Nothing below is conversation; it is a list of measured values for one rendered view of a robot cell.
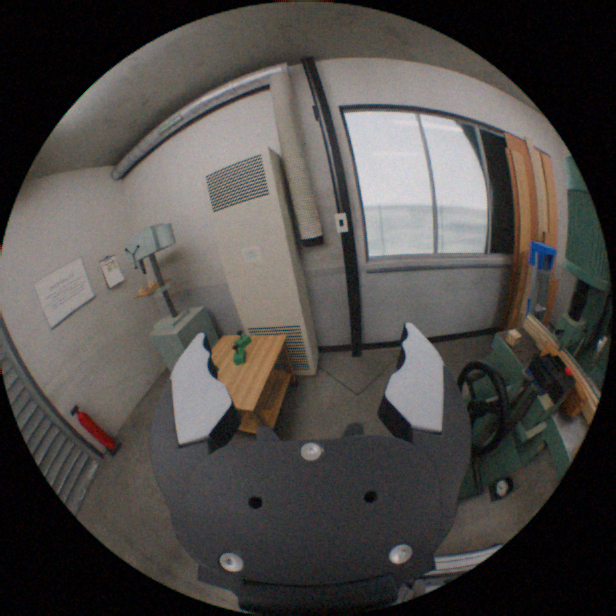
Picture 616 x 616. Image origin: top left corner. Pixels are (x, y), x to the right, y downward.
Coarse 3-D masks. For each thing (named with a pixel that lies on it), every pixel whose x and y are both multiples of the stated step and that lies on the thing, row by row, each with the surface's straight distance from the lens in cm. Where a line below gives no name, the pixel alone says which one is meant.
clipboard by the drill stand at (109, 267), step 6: (108, 258) 252; (114, 258) 254; (102, 264) 247; (108, 264) 250; (114, 264) 252; (102, 270) 247; (108, 270) 248; (114, 270) 250; (108, 276) 245; (114, 276) 247; (120, 276) 250; (108, 282) 242; (114, 282) 245; (108, 288) 246
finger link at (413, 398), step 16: (416, 336) 12; (400, 352) 11; (416, 352) 11; (432, 352) 11; (400, 368) 10; (416, 368) 10; (432, 368) 10; (400, 384) 9; (416, 384) 9; (432, 384) 9; (384, 400) 8; (400, 400) 8; (416, 400) 9; (432, 400) 9; (384, 416) 9; (400, 416) 8; (416, 416) 8; (432, 416) 8; (400, 432) 9; (432, 432) 8
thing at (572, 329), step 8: (560, 320) 76; (568, 320) 75; (584, 320) 85; (560, 328) 76; (568, 328) 75; (576, 328) 76; (584, 328) 86; (560, 336) 76; (568, 336) 75; (576, 336) 81; (568, 344) 77
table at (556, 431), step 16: (496, 336) 82; (528, 336) 91; (496, 352) 83; (512, 352) 77; (528, 352) 82; (512, 368) 77; (512, 416) 66; (560, 416) 71; (576, 416) 77; (528, 432) 64; (544, 432) 71; (560, 432) 68; (576, 432) 74; (560, 448) 69; (560, 464) 70; (560, 480) 72
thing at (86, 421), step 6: (78, 408) 228; (72, 414) 228; (78, 414) 230; (84, 414) 230; (84, 420) 228; (90, 420) 231; (84, 426) 232; (90, 426) 231; (96, 426) 235; (90, 432) 236; (96, 432) 234; (102, 432) 238; (96, 438) 240; (102, 438) 238; (108, 438) 242; (114, 438) 254; (108, 444) 243; (114, 444) 246; (120, 444) 246; (108, 450) 252; (114, 450) 245; (114, 456) 248
